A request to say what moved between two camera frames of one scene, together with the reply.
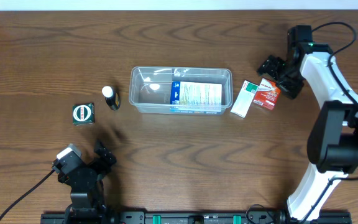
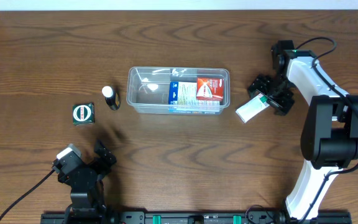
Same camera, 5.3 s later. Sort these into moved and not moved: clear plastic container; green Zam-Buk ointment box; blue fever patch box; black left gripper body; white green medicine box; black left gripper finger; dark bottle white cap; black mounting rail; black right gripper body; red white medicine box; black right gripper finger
Moved: white green medicine box; red white medicine box; black right gripper body; black right gripper finger
Not moved: black left gripper body; dark bottle white cap; blue fever patch box; black left gripper finger; clear plastic container; green Zam-Buk ointment box; black mounting rail
